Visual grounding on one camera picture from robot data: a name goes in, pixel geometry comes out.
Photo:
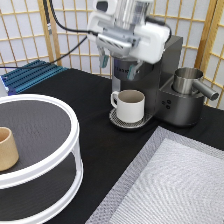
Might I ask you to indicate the dark grey pod coffee machine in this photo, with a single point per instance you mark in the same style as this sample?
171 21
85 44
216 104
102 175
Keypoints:
155 81

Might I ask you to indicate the steel milk frother jug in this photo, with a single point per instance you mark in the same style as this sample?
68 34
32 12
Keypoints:
188 80

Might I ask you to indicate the white ceramic mug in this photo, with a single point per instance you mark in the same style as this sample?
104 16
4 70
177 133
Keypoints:
129 105

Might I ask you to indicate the white two-tier round shelf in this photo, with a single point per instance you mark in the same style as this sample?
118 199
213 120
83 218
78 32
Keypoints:
49 171

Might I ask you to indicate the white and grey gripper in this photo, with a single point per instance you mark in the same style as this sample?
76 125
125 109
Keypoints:
124 28

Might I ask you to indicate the blue ribbed metal block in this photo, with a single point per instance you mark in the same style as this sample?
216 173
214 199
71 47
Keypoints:
29 75

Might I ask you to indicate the wooden shoji folding screen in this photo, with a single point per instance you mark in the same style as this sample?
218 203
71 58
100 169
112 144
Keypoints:
38 29

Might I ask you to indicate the grey woven placemat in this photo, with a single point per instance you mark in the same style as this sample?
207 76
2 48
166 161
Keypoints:
172 180

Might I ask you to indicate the tan wooden cup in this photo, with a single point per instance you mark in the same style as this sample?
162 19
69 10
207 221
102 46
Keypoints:
8 150

